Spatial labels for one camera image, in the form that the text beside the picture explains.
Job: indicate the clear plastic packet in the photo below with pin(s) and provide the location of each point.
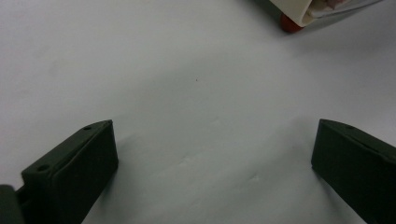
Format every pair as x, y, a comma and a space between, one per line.
336, 9

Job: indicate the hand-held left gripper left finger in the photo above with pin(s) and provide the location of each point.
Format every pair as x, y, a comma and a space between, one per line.
71, 174

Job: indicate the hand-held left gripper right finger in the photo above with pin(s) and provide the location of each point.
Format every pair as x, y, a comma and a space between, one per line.
358, 168

